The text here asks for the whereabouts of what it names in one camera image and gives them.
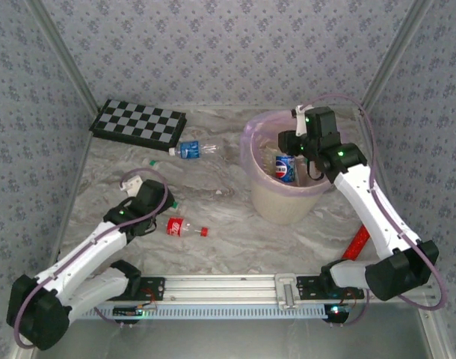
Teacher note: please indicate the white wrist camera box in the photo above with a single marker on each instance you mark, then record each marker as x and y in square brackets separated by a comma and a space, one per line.
[301, 119]
[132, 184]

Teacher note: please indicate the clear Coca-Cola bottle red cap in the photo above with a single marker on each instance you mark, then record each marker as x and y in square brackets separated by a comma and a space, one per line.
[175, 227]

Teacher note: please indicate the right circuit board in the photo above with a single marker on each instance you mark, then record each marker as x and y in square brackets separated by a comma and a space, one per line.
[336, 312]

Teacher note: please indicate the aluminium frame post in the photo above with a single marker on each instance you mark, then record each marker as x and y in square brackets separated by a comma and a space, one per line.
[394, 56]
[65, 56]

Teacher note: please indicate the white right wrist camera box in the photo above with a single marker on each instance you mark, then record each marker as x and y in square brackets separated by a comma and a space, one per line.
[301, 119]

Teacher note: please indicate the red glitter tube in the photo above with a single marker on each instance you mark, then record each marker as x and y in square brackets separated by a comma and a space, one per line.
[357, 243]

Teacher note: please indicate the clear bottle blue label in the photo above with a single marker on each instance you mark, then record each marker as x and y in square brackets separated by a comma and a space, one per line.
[188, 149]

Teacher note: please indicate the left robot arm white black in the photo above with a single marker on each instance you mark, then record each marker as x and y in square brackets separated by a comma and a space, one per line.
[82, 254]

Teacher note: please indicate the aluminium mounting rail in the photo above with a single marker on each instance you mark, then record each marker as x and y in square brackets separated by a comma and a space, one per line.
[220, 288]

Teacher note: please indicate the blue Pepsi bottle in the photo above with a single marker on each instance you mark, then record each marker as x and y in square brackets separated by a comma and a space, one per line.
[285, 169]

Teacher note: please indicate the black grey checkerboard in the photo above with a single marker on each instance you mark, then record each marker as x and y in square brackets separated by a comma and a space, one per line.
[138, 125]

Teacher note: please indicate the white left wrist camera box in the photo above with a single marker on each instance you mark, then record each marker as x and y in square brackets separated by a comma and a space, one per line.
[132, 184]

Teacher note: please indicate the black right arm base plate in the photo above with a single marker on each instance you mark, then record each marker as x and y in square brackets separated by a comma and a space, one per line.
[310, 288]

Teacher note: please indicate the beige plastic waste bin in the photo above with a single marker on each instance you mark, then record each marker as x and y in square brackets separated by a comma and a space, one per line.
[280, 205]

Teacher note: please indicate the pink plastic bin liner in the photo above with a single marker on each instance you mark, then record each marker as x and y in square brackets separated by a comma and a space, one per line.
[250, 149]

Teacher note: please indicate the aluminium rail bracket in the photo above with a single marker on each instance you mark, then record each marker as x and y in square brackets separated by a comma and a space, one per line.
[288, 293]

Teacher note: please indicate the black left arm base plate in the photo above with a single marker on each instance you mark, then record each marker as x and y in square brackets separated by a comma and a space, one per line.
[153, 289]

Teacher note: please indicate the circuit board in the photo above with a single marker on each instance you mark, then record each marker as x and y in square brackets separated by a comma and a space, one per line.
[127, 311]
[336, 312]

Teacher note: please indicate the left circuit board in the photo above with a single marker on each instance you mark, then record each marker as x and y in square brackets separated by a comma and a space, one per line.
[127, 311]

